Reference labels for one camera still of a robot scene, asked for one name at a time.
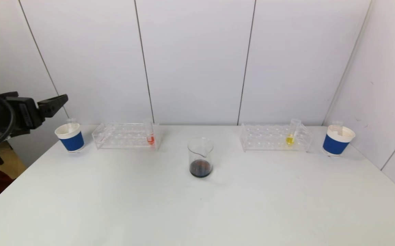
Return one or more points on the test tube with yellow liquid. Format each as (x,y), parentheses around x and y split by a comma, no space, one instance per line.
(289,139)

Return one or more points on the clear glass beaker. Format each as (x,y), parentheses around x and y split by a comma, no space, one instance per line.
(201,167)

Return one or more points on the test tube with red liquid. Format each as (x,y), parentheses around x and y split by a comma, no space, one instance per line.
(337,127)
(150,139)

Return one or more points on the blue and white paper cup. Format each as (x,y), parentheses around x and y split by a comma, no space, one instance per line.
(336,143)
(71,141)

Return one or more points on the clear acrylic test tube rack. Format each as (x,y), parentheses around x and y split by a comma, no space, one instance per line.
(269,140)
(131,138)

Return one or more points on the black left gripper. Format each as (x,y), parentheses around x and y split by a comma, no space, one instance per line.
(26,112)

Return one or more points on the test tube with blue liquid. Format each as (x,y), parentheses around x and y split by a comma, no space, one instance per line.
(70,123)

